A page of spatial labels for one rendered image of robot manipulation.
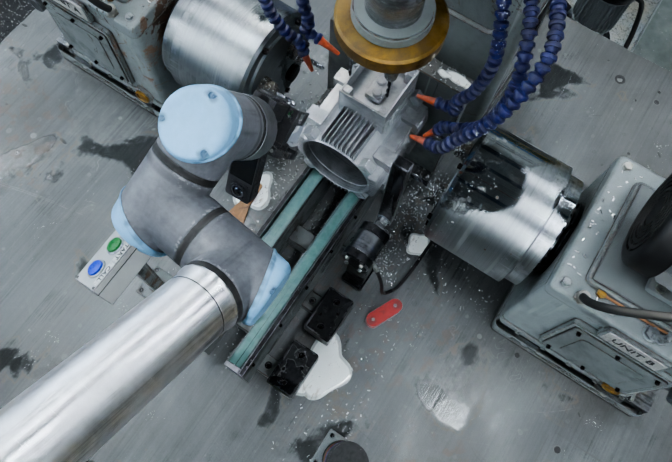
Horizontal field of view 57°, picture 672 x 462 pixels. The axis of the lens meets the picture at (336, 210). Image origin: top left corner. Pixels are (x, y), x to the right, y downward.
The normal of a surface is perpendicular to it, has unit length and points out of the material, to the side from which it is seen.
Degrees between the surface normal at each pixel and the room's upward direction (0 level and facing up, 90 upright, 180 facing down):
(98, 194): 0
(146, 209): 32
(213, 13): 10
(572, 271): 0
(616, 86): 0
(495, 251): 62
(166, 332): 36
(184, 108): 25
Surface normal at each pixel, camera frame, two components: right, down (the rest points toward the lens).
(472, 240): -0.48, 0.56
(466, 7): -0.54, 0.78
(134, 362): 0.60, -0.43
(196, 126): -0.19, 0.01
